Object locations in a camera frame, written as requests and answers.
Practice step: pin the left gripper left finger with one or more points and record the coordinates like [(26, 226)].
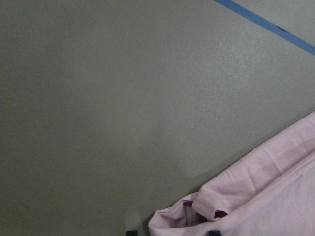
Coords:
[(131, 233)]

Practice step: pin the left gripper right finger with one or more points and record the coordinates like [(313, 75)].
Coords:
[(214, 233)]

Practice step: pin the pink Snoopy t-shirt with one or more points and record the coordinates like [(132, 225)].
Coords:
[(268, 192)]

